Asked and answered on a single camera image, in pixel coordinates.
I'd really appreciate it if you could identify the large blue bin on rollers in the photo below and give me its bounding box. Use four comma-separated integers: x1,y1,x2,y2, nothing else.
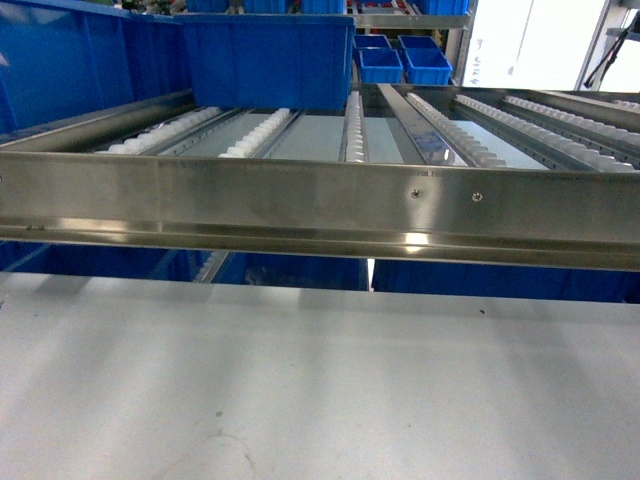
178,14,355,110

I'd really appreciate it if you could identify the white roller track centre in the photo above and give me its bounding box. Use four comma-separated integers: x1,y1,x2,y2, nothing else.
344,91,368,163

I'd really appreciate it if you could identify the blue bin under shelf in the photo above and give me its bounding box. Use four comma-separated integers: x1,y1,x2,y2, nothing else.
372,260,639,304

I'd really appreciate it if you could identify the small blue bin back right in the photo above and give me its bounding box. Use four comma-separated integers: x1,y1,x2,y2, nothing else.
403,48,452,85

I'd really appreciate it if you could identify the small blue bin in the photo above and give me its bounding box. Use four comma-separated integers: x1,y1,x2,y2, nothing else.
358,48,403,84
403,48,452,85

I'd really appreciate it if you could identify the large blue bin far left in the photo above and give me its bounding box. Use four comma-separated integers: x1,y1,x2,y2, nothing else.
1,1,192,134

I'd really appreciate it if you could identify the small blue bin back left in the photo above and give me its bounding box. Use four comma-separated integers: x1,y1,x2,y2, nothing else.
358,48,403,84

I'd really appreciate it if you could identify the white roller track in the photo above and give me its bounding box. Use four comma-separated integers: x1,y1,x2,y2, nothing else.
219,108,291,158
344,91,368,163

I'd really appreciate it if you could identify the stainless steel front shelf rail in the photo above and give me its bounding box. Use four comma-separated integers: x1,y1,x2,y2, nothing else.
1,152,639,271

